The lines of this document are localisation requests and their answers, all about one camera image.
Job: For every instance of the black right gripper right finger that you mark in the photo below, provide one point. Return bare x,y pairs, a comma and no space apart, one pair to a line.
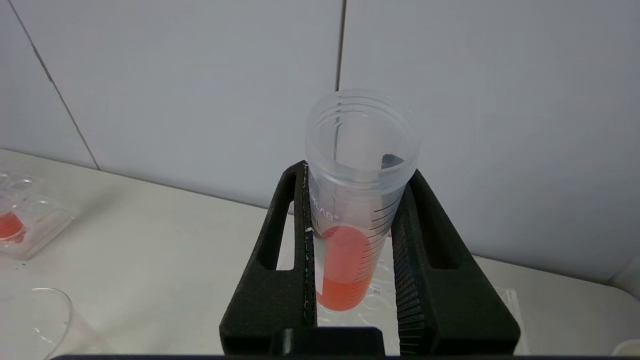
440,300

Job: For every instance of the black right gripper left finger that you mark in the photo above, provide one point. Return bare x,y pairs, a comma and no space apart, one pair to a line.
280,300

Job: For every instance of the graduated clear plastic test tube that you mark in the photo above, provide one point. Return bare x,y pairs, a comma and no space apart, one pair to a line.
350,260

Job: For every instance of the clear acrylic test tube rack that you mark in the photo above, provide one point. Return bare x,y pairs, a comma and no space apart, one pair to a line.
37,220
512,315

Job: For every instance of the clear glass beaker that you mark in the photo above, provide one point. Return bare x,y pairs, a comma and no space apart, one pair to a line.
45,325

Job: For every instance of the test tube with red pigment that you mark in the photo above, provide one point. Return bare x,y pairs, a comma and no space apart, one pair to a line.
9,227

